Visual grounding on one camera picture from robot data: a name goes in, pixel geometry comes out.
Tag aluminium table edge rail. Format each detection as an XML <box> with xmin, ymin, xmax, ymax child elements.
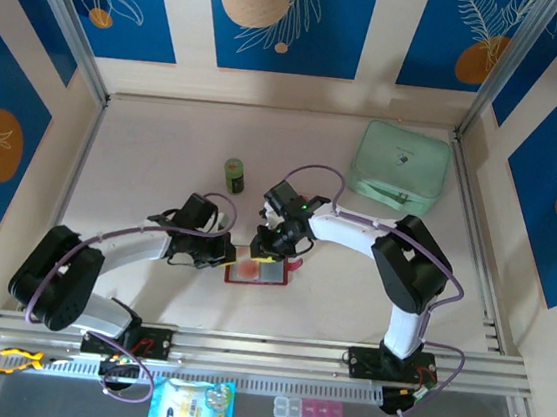
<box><xmin>427</xmin><ymin>135</ymin><xmax>529</xmax><ymax>356</ymax></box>
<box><xmin>17</xmin><ymin>90</ymin><xmax>111</xmax><ymax>318</ymax></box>

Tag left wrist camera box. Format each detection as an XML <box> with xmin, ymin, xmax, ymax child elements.
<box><xmin>174</xmin><ymin>190</ymin><xmax>222</xmax><ymax>236</ymax></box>

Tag aluminium mounting rail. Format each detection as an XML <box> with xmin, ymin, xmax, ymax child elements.
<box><xmin>0</xmin><ymin>300</ymin><xmax>537</xmax><ymax>412</ymax></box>

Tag red leather card holder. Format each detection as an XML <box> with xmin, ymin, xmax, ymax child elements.
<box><xmin>223</xmin><ymin>250</ymin><xmax>303</xmax><ymax>292</ymax></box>

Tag yellow handled pliers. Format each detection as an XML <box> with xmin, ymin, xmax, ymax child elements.
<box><xmin>0</xmin><ymin>345</ymin><xmax>75</xmax><ymax>382</ymax></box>

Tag white and pink pill organizer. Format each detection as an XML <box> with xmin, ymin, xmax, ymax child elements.
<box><xmin>271</xmin><ymin>394</ymin><xmax>346</xmax><ymax>417</ymax></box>

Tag mint green zip pouch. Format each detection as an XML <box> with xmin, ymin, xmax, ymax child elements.
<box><xmin>343</xmin><ymin>116</ymin><xmax>456</xmax><ymax>219</ymax></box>

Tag green cylindrical bottle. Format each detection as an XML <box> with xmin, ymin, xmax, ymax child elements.
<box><xmin>220</xmin><ymin>156</ymin><xmax>249</xmax><ymax>198</ymax></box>

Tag slotted grey cable duct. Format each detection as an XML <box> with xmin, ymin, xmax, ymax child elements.
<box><xmin>0</xmin><ymin>342</ymin><xmax>385</xmax><ymax>413</ymax></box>

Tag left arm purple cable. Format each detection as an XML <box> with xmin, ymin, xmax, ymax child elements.
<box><xmin>15</xmin><ymin>171</ymin><xmax>240</xmax><ymax>413</ymax></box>

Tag white card with pink circles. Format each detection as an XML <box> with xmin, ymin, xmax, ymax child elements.
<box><xmin>233</xmin><ymin>258</ymin><xmax>262</xmax><ymax>282</ymax></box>

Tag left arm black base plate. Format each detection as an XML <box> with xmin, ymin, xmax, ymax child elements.
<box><xmin>79</xmin><ymin>317</ymin><xmax>175</xmax><ymax>363</ymax></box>

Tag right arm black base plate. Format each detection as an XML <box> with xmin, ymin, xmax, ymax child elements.
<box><xmin>345</xmin><ymin>344</ymin><xmax>442</xmax><ymax>389</ymax></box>

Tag aluminium frame post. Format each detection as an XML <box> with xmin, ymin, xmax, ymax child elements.
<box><xmin>452</xmin><ymin>0</ymin><xmax>557</xmax><ymax>153</ymax></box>
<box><xmin>4</xmin><ymin>0</ymin><xmax>122</xmax><ymax>108</ymax></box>

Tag blue plastic snack bag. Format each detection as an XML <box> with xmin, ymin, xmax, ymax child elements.
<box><xmin>147</xmin><ymin>372</ymin><xmax>239</xmax><ymax>417</ymax></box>

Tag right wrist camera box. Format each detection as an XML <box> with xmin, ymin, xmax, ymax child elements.
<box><xmin>257</xmin><ymin>178</ymin><xmax>309</xmax><ymax>233</ymax></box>

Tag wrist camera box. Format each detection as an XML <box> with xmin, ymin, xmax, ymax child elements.
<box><xmin>174</xmin><ymin>190</ymin><xmax>222</xmax><ymax>236</ymax></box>
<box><xmin>257</xmin><ymin>178</ymin><xmax>309</xmax><ymax>233</ymax></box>

